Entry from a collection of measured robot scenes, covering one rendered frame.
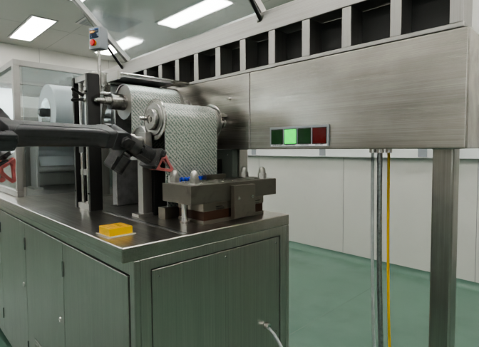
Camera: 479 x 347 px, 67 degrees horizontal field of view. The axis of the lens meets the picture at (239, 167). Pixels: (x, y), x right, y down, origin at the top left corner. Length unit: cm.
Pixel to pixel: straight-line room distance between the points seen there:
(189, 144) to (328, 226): 288
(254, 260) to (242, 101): 62
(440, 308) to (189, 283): 76
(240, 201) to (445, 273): 66
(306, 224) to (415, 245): 118
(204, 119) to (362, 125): 59
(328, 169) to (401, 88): 291
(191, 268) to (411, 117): 74
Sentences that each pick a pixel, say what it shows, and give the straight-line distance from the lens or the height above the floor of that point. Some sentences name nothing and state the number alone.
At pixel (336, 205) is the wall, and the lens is 396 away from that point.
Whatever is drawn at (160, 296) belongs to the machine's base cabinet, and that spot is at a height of 75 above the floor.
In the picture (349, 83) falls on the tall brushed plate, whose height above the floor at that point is 134.
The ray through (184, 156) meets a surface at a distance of 135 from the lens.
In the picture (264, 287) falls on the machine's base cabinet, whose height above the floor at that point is 66.
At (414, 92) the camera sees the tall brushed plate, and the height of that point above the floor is 129.
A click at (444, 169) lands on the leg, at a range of 124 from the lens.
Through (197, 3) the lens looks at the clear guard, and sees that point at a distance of 170.
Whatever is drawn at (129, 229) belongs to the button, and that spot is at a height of 91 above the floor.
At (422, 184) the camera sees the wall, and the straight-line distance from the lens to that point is 357.
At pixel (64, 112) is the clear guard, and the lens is 226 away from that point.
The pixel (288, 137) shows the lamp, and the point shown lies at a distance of 130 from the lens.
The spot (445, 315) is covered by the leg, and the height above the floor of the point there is 64.
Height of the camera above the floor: 114
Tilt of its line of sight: 3 degrees down
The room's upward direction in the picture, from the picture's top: straight up
